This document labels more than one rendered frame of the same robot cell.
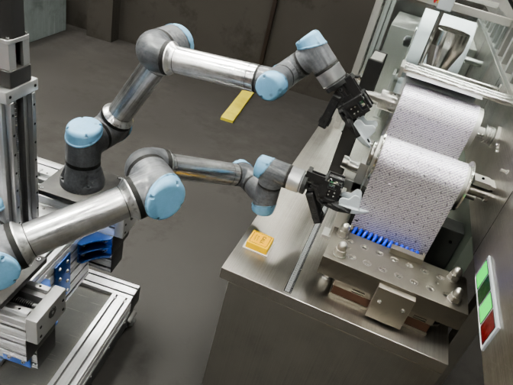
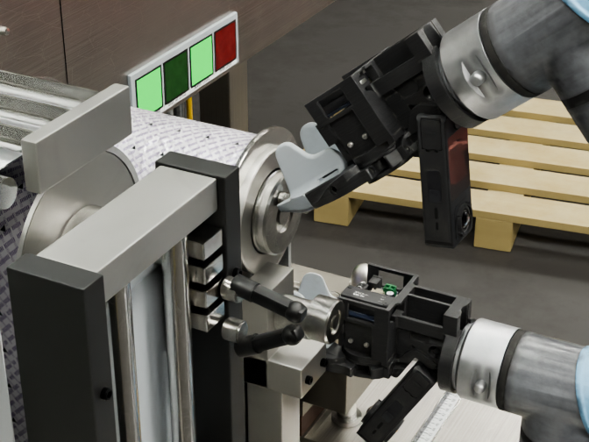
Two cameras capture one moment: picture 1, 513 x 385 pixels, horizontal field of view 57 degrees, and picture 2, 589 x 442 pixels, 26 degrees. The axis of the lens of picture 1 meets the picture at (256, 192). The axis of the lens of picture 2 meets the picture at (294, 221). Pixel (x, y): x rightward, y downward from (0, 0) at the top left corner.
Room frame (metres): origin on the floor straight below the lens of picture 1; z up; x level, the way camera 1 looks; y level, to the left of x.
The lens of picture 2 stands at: (2.22, -0.02, 1.78)
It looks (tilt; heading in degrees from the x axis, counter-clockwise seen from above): 29 degrees down; 195
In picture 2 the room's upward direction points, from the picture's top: straight up
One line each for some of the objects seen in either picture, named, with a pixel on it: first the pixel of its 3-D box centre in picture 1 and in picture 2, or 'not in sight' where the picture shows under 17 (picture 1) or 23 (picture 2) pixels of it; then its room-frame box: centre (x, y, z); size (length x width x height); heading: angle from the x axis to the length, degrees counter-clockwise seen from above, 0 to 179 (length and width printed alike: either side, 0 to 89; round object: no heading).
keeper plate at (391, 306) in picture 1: (389, 306); not in sight; (0.97, -0.43, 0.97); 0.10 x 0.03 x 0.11; 78
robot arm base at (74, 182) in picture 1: (82, 170); not in sight; (1.35, 0.61, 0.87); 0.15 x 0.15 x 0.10
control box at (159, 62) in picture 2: (485, 299); (187, 67); (0.82, -0.55, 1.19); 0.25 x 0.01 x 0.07; 168
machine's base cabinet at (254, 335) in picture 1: (353, 221); not in sight; (2.18, -0.56, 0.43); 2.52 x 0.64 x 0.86; 168
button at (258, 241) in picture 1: (259, 242); not in sight; (1.16, -0.05, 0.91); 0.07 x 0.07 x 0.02; 78
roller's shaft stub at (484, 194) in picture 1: (475, 190); not in sight; (1.21, -0.60, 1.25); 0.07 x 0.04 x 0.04; 78
